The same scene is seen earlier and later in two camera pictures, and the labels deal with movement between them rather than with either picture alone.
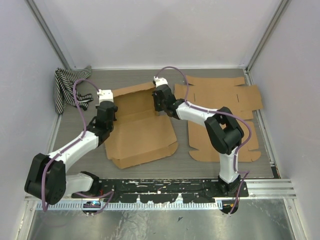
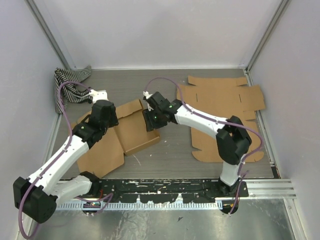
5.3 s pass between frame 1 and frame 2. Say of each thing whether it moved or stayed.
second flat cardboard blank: stayed
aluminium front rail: stayed
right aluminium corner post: stayed
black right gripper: moved
